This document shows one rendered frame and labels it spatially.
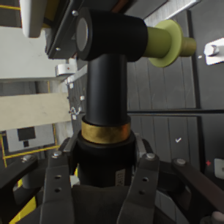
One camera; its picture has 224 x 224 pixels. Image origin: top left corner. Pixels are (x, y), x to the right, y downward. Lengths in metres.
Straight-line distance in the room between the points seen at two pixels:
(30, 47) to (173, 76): 4.42
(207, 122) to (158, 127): 0.08
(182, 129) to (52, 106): 4.26
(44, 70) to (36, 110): 1.03
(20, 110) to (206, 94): 4.28
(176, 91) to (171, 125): 0.05
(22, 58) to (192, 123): 4.38
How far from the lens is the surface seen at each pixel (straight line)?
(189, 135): 0.25
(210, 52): 0.21
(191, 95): 0.24
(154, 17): 0.32
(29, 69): 4.43
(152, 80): 0.29
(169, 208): 0.34
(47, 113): 4.41
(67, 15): 0.41
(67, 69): 0.99
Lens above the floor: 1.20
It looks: 28 degrees down
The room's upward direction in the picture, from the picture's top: 98 degrees counter-clockwise
